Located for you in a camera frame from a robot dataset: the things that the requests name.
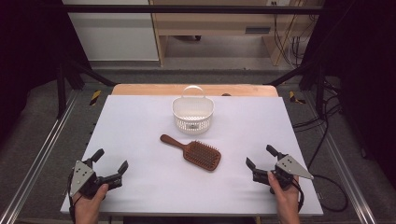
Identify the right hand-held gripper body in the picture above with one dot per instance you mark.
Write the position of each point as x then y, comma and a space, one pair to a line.
291, 168

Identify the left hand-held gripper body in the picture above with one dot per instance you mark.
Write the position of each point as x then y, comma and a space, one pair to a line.
81, 177

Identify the brown wooden hairbrush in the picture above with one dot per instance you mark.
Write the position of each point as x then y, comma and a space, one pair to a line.
200, 155

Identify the white plastic basket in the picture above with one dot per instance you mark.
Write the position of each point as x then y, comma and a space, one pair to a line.
193, 109

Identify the person's left hand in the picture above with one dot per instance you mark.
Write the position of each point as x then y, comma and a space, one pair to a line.
87, 207

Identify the person's right hand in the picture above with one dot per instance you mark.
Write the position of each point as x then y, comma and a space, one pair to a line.
286, 202

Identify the yellow black floor tape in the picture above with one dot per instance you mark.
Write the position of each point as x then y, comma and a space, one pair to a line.
95, 97
294, 97

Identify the light wooden table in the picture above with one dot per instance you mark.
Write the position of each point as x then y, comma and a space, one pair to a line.
149, 89

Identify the white cabinet panel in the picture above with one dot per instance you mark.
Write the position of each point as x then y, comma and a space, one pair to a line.
115, 37

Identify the black curtain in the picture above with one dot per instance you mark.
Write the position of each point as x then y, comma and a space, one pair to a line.
367, 62
28, 46

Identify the light wooden desk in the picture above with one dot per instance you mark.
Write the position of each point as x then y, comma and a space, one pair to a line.
214, 21

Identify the aluminium floor rail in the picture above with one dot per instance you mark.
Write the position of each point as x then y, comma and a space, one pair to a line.
40, 155
345, 174

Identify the black metal frame post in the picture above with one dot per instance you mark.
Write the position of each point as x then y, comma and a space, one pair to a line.
319, 90
61, 90

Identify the black horizontal frame bar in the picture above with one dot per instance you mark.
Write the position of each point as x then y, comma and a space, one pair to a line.
186, 9

